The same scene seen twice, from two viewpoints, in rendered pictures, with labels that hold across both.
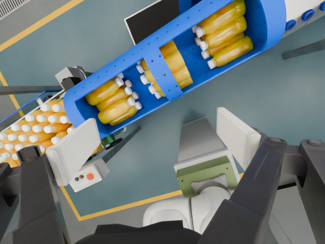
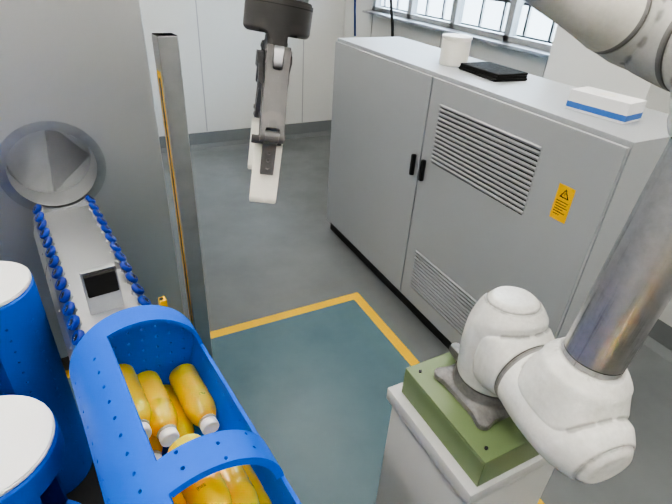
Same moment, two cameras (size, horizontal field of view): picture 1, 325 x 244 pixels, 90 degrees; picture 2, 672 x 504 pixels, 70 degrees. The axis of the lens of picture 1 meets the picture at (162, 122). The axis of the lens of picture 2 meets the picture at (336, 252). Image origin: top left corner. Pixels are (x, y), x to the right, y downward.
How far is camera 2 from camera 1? 0.61 m
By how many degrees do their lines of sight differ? 65
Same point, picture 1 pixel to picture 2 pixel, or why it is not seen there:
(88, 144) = (267, 178)
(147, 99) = not seen: outside the picture
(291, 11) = not seen: hidden behind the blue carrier
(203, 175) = (451, 408)
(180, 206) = (512, 388)
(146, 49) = (151, 490)
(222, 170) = (426, 377)
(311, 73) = (252, 381)
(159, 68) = (202, 450)
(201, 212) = (494, 345)
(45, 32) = not seen: outside the picture
